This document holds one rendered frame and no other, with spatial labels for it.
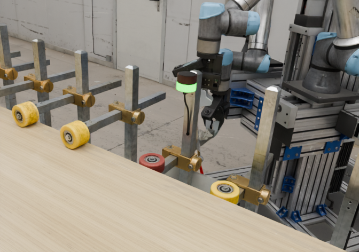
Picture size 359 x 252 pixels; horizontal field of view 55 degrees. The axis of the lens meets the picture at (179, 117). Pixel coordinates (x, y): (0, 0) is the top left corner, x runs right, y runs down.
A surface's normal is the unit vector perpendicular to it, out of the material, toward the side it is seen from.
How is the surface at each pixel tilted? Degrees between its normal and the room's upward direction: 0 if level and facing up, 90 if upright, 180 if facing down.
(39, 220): 0
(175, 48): 90
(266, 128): 90
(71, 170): 0
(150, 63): 91
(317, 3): 90
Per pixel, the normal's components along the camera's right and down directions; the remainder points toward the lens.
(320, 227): 0.07, -0.92
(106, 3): -0.61, 0.28
